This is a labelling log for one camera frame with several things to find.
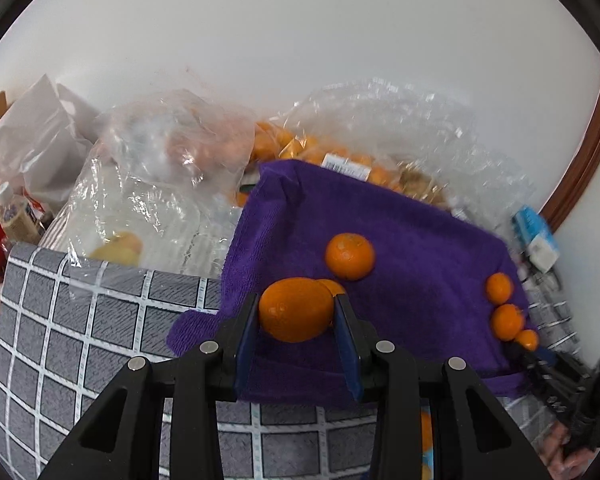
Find grey plastic bag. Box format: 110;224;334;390
0;74;101;201

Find pile of bagged tangerines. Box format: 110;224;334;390
252;120;406;193

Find brown wooden door frame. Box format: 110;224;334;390
537;65;600;233

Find yellow pear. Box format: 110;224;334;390
90;231;143;266

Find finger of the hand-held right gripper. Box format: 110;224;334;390
510;342;556;386

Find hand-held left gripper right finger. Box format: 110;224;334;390
334;294;556;480

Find oval mandarin orange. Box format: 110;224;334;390
258;277;334;344

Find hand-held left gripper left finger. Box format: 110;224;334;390
39;292;261;480

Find black cables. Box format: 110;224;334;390
517;255;563;301

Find white and blue box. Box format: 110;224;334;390
511;205;561;273

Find purple towel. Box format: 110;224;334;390
166;159;531;408

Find clear plastic bottle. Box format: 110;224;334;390
0;183;46;243

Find person's right hand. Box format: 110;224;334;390
539;420;600;480

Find grey checked blanket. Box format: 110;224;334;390
0;242;588;480

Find large crinkled clear plastic bag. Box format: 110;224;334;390
260;77;536;226

